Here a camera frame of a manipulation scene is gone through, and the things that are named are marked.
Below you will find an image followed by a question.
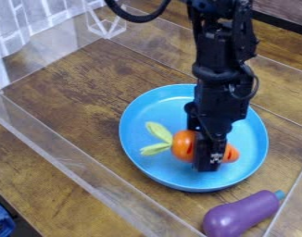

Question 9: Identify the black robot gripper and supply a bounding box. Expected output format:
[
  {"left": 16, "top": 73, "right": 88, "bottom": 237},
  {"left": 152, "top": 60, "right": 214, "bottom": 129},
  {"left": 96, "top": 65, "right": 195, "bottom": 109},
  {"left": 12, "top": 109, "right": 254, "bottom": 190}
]
[{"left": 184, "top": 64, "right": 259, "bottom": 172}]

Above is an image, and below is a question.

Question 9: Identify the orange toy carrot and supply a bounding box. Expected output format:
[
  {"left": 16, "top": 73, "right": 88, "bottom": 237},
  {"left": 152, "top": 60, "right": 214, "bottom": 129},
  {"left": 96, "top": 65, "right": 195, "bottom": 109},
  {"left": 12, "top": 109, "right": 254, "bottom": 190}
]
[{"left": 139, "top": 121, "right": 242, "bottom": 165}]

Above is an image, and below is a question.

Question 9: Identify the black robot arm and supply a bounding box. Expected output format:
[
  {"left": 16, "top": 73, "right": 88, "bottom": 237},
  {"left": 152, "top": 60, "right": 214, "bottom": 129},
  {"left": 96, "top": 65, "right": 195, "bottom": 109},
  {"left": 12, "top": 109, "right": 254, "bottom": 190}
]
[{"left": 184, "top": 0, "right": 259, "bottom": 172}]

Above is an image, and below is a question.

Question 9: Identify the blue plastic plate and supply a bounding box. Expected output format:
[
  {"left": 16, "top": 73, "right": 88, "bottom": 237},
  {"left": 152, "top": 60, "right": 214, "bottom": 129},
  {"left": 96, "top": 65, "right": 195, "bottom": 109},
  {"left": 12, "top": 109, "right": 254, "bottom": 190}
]
[{"left": 119, "top": 84, "right": 269, "bottom": 193}]

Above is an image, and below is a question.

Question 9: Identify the purple toy eggplant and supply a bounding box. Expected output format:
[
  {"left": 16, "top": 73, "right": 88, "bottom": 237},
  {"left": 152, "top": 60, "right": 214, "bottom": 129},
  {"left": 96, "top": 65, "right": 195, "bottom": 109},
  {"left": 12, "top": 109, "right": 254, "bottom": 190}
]
[{"left": 202, "top": 190, "right": 285, "bottom": 237}]

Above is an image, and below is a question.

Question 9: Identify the blue object at corner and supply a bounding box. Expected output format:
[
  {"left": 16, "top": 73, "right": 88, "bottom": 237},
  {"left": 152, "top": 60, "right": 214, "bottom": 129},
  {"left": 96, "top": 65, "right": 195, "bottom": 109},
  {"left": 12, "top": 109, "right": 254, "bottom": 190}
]
[{"left": 0, "top": 205, "right": 16, "bottom": 237}]

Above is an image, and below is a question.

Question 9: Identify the white grid curtain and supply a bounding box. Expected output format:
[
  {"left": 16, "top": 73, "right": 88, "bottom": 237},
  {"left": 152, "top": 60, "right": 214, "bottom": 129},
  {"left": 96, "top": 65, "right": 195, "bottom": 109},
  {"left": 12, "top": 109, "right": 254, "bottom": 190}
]
[{"left": 0, "top": 0, "right": 106, "bottom": 90}]

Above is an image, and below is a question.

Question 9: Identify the clear acrylic enclosure wall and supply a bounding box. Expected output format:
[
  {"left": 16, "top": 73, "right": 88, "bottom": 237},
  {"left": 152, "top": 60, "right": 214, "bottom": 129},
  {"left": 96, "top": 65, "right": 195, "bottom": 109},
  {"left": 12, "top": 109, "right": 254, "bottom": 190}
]
[{"left": 0, "top": 2, "right": 302, "bottom": 237}]

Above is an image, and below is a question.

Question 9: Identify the black corrugated cable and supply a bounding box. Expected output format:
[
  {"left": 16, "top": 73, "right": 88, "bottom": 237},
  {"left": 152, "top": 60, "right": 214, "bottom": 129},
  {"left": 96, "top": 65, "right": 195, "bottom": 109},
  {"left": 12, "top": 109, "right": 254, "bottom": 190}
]
[{"left": 103, "top": 0, "right": 174, "bottom": 24}]

